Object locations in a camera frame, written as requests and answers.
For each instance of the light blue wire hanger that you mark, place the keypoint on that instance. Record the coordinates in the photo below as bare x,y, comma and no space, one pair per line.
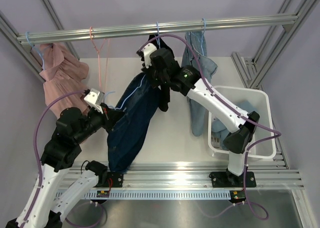
120,107

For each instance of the aluminium hanging rail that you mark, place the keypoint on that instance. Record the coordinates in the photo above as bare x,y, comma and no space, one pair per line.
165,27

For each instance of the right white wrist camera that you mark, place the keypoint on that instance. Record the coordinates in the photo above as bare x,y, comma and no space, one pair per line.
145,52

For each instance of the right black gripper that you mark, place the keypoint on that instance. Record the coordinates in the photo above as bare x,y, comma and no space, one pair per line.
148,71

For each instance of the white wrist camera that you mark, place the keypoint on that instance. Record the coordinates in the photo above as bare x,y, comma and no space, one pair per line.
94,98
145,52

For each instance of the blue hanger of pink dress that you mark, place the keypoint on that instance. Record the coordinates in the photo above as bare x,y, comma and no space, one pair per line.
38,51

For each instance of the blue hanger of pale denim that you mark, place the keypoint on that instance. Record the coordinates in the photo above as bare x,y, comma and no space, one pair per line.
199,37

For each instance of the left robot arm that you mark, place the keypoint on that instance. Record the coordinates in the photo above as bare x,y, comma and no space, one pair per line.
43,209

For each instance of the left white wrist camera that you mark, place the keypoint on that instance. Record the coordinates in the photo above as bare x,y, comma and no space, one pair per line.
94,98

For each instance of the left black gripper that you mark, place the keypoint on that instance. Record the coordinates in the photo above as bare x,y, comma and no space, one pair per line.
110,116

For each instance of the dark blue denim skirt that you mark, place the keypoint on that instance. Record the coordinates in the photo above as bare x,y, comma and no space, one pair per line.
126,139

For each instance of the white plastic basket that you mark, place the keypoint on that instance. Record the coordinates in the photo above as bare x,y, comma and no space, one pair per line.
260,101

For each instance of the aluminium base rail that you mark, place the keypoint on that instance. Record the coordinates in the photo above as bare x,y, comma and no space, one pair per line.
269,175

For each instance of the aluminium frame right post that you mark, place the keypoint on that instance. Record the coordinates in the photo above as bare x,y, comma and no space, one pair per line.
253,70

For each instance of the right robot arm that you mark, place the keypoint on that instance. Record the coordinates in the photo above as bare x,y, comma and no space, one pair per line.
240,124

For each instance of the pink ruffled dress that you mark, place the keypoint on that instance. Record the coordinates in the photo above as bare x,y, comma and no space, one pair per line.
63,73

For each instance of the aluminium frame left post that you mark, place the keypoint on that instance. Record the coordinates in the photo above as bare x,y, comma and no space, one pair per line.
22,44

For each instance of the aluminium frame post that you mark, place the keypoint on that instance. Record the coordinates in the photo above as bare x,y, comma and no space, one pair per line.
253,70
22,44

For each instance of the white slotted cable duct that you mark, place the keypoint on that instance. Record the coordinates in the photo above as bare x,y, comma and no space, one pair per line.
157,195

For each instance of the black garment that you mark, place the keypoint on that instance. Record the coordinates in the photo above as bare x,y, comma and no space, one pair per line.
163,55

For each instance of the pink wire hanger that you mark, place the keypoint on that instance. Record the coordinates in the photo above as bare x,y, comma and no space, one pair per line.
102,84

